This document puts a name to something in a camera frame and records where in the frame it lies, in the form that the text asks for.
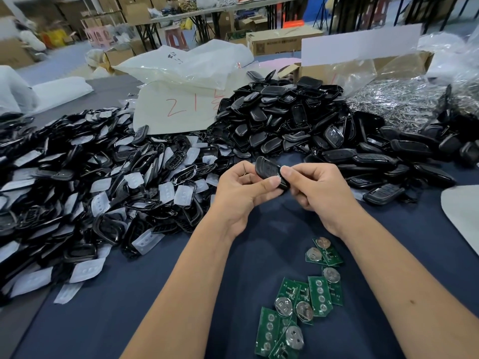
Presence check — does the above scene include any pink plastic stool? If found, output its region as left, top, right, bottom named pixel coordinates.
left=84, top=27, right=111, bottom=48
left=164, top=26, right=190, bottom=51

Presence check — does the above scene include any pile of assembled black remotes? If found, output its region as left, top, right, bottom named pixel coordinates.
left=304, top=108, right=479, bottom=207

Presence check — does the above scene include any large translucent plastic bag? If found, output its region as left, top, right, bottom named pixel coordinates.
left=112, top=39, right=256, bottom=91

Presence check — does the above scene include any white crumpled plastic bag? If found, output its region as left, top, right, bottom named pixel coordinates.
left=416, top=31, right=479, bottom=87

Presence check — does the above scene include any white paper with red writing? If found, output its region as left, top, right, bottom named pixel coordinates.
left=132, top=79, right=241, bottom=136

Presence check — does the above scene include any folding table with black legs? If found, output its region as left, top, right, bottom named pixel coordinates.
left=127, top=0, right=339, bottom=50

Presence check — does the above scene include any white board sheet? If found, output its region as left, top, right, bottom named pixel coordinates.
left=301, top=23, right=424, bottom=68

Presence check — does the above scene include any white flat foam sheet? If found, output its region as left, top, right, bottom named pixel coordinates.
left=31, top=76, right=94, bottom=109

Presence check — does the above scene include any person's right hand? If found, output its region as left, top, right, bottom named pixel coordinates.
left=281, top=162, right=366, bottom=238

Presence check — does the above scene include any person's right forearm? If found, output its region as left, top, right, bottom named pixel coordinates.
left=329, top=216, right=479, bottom=359

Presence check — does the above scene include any person's left hand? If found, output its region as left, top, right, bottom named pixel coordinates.
left=215, top=160, right=286, bottom=240

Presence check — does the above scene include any pile of black fob shells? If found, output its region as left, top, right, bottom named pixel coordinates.
left=207, top=70, right=357, bottom=166

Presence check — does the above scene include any white foam bag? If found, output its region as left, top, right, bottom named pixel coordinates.
left=0, top=65, right=38, bottom=115

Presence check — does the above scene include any stack of cardboard boxes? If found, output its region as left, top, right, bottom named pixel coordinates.
left=56, top=0, right=170, bottom=27

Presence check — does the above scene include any printed cardboard box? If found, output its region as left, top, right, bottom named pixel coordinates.
left=245, top=26, right=325, bottom=57

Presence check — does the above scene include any brown cardboard box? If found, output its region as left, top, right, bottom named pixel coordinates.
left=0, top=38, right=37, bottom=68

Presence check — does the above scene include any person's left forearm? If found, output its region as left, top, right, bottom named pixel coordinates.
left=120, top=220, right=244, bottom=359

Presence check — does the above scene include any black car key fob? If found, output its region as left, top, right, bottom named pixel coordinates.
left=255, top=156, right=291, bottom=191

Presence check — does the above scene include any pile of frames with white pads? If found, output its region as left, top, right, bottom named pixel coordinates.
left=0, top=104, right=222, bottom=308

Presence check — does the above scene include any yellow bag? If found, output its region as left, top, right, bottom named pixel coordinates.
left=46, top=29, right=69, bottom=48

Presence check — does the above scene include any pile of silver key rings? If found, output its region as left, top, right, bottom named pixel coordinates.
left=345, top=75, right=479, bottom=134

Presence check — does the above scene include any small open cardboard box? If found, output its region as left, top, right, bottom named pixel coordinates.
left=100, top=48, right=136, bottom=76

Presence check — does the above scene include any pile of green circuit boards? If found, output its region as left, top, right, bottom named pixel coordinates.
left=255, top=236, right=345, bottom=359

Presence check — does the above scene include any white curved sheet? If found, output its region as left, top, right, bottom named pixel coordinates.
left=440, top=184, right=479, bottom=257

